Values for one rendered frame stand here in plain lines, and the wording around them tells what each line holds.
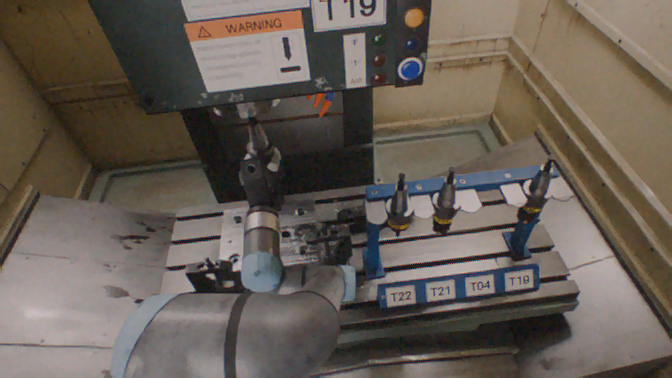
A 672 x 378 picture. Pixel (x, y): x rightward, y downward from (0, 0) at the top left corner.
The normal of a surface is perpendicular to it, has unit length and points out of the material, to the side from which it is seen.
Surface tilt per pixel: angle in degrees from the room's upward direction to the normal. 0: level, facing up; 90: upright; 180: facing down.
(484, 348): 7
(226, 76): 90
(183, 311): 13
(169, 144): 90
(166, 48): 90
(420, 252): 0
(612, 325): 24
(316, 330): 52
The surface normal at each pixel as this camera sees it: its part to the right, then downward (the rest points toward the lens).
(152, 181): -0.07, -0.67
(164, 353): -0.08, -0.34
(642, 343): -0.47, -0.55
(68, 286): 0.34, -0.66
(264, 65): 0.11, 0.73
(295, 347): 0.65, -0.17
